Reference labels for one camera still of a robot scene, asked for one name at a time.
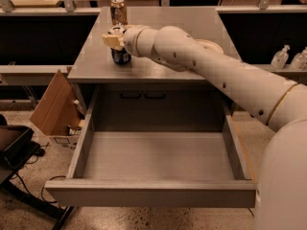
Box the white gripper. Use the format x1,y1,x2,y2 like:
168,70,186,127
103,25,150,58

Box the blue pepsi can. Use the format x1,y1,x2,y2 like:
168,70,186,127
107,25,132,66

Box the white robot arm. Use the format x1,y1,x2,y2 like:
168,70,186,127
103,25,307,230

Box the brown soda can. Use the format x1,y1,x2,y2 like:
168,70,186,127
110,0,128,25

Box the grey cabinet counter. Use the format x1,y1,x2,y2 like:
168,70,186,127
67,6,252,118

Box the open grey top drawer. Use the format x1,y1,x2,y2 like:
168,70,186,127
45,86,256,208

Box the white paper bowl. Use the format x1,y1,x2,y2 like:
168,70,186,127
197,39,224,54

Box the brown cardboard box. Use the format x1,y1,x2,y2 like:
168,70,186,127
30,70,84,150

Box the black equipment on left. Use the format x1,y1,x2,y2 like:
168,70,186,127
0,115,40,184

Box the clear sanitizer bottle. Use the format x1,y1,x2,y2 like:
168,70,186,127
271,45,290,69
290,47,307,70

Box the black floor cable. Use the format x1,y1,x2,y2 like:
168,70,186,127
12,172,67,206

